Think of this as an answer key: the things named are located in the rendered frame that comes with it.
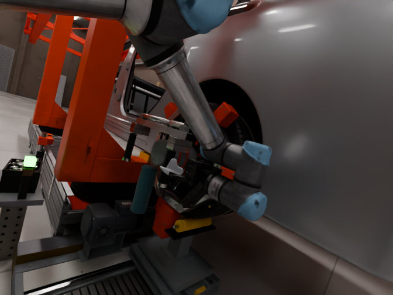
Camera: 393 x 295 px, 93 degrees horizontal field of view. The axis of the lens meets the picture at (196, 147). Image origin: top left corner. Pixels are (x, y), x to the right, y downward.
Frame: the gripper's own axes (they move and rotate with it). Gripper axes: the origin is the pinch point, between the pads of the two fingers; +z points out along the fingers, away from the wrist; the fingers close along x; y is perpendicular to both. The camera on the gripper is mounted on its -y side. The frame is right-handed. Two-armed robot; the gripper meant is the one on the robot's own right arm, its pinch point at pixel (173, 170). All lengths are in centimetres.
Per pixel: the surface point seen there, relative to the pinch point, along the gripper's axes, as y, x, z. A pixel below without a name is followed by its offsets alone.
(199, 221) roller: -30.1, -34.4, 7.5
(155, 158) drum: -1.6, -5.8, 21.9
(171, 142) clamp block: 9.6, 1.6, 4.4
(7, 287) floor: -83, 33, 56
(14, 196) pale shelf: -38, 38, 63
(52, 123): -26, 3, 257
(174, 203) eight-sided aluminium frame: -22.5, -20.4, 15.7
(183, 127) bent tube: 16.4, -1.5, 3.1
